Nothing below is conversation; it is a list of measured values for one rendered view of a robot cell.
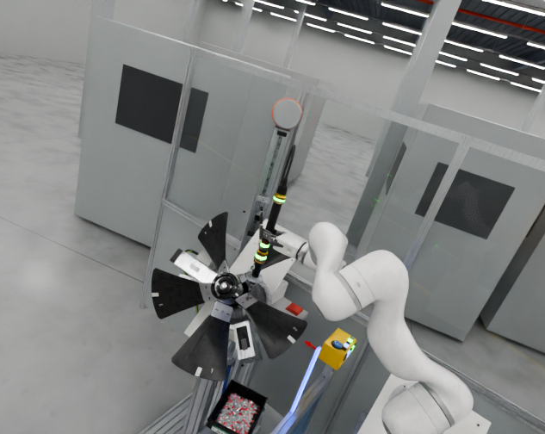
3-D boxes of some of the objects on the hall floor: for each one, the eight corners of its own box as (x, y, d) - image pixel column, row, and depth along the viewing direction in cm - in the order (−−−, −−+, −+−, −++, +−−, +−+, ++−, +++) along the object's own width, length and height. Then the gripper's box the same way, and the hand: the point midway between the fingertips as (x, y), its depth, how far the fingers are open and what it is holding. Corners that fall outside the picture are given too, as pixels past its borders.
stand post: (182, 445, 216) (219, 318, 184) (193, 456, 212) (232, 328, 180) (176, 450, 212) (213, 322, 180) (187, 461, 208) (227, 332, 176)
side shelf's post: (235, 406, 251) (270, 304, 221) (239, 410, 249) (275, 308, 220) (232, 409, 247) (267, 306, 218) (236, 413, 246) (272, 311, 216)
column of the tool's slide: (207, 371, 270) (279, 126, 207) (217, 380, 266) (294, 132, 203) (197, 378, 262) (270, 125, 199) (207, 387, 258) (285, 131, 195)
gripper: (318, 238, 143) (278, 218, 151) (296, 249, 129) (255, 226, 137) (311, 256, 146) (273, 234, 154) (290, 267, 132) (250, 243, 140)
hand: (269, 232), depth 145 cm, fingers closed on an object, 4 cm apart
